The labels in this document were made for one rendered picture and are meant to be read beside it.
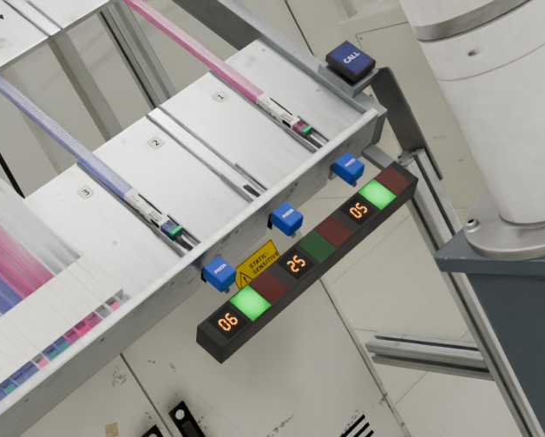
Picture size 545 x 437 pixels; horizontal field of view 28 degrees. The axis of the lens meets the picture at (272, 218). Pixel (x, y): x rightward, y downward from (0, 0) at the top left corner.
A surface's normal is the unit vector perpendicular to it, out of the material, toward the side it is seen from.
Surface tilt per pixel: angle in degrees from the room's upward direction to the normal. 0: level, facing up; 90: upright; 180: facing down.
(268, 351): 90
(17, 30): 46
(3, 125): 90
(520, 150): 90
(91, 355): 136
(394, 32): 90
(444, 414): 0
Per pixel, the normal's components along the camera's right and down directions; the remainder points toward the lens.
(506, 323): -0.68, 0.55
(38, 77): 0.57, -0.01
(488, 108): -0.52, 0.54
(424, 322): -0.46, -0.83
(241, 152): 0.09, -0.59
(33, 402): 0.73, 0.59
